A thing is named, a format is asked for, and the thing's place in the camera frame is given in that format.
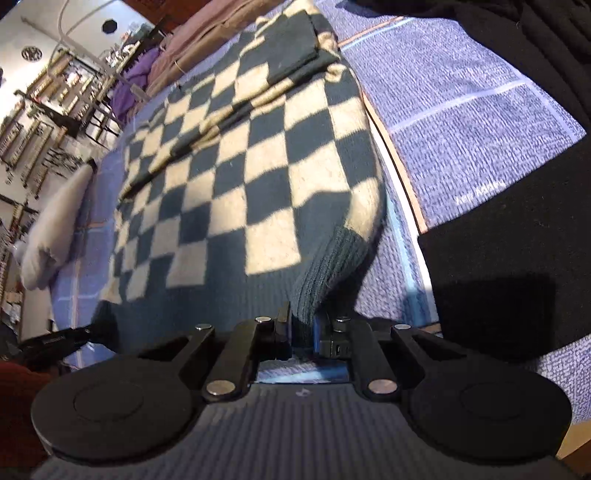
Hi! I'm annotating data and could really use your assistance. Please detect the blue cream checkered sweater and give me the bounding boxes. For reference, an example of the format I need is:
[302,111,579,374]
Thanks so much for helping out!
[93,1,385,353]

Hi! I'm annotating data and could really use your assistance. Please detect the white folded garment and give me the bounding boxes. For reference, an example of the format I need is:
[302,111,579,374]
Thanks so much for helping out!
[21,159,97,290]

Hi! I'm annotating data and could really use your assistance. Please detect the black garment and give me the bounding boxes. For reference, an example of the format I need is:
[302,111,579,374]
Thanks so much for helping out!
[352,1,590,362]

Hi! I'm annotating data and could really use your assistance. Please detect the white arc floor lamp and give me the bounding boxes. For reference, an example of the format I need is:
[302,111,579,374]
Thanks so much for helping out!
[50,0,151,102]

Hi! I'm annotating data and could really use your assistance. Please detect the purple cloth on bed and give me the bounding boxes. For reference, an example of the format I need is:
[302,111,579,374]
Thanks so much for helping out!
[110,47,160,123]

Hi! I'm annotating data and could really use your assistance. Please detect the blue patterned bed sheet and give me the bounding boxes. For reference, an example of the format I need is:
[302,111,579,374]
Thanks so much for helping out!
[50,1,590,423]

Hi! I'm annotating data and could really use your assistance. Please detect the brown bed with mauve cover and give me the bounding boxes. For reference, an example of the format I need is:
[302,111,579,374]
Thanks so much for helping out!
[145,0,281,97]

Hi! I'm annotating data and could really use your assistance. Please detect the wall display shelves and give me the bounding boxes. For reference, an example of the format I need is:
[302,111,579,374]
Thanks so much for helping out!
[1,48,122,330]

